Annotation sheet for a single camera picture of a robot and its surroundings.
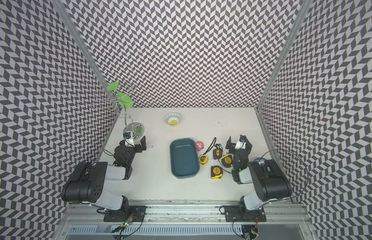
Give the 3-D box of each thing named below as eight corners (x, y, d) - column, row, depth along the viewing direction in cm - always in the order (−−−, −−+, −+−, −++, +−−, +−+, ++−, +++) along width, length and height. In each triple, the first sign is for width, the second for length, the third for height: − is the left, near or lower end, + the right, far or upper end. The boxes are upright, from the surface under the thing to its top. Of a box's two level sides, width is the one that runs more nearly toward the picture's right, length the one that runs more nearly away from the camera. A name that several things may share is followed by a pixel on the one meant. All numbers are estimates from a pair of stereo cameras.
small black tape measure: (213, 159, 93) (213, 157, 91) (212, 146, 99) (212, 143, 97) (222, 159, 93) (223, 157, 91) (221, 146, 99) (221, 143, 97)
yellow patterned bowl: (164, 126, 109) (163, 122, 106) (165, 116, 116) (165, 112, 112) (180, 126, 109) (180, 122, 106) (181, 116, 116) (181, 112, 112)
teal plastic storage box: (167, 179, 85) (166, 176, 81) (171, 143, 101) (170, 138, 96) (199, 179, 85) (200, 176, 81) (198, 143, 101) (199, 138, 96)
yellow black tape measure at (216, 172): (211, 178, 85) (211, 177, 83) (210, 166, 89) (210, 165, 87) (222, 178, 85) (223, 177, 83) (221, 166, 89) (221, 165, 87)
